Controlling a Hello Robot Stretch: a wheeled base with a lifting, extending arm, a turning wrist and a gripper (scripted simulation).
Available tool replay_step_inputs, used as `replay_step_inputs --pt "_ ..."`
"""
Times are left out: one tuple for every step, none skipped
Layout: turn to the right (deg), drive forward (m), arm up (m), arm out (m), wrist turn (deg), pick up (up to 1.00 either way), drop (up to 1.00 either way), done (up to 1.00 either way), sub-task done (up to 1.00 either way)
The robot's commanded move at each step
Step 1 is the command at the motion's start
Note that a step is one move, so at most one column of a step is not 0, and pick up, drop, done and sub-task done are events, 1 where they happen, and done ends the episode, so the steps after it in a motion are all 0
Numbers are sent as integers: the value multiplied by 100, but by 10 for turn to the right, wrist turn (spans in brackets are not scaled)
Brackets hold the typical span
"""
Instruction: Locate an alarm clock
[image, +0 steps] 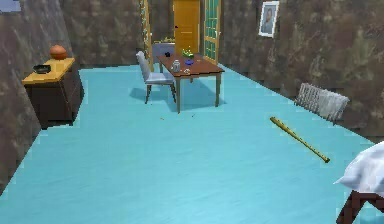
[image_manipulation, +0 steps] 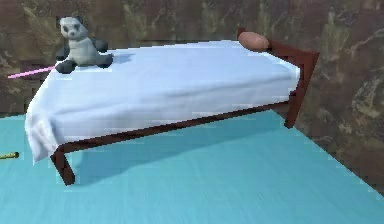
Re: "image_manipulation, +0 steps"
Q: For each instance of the yellow green stick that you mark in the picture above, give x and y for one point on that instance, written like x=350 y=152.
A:
x=9 y=155

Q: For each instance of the pink thin stick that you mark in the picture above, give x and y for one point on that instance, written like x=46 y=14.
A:
x=30 y=72

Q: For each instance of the white bed with brown frame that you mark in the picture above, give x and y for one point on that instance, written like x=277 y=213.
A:
x=166 y=86

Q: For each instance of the grey panda plush toy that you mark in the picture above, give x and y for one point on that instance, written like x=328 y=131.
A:
x=81 y=48

